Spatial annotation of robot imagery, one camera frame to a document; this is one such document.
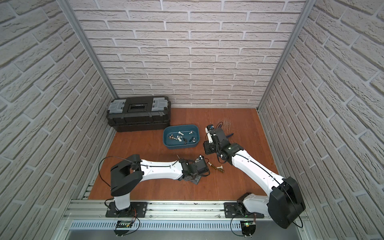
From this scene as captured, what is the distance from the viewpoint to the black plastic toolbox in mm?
941

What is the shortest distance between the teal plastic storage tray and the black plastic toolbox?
0.20 feet

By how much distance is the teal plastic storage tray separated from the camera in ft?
3.22
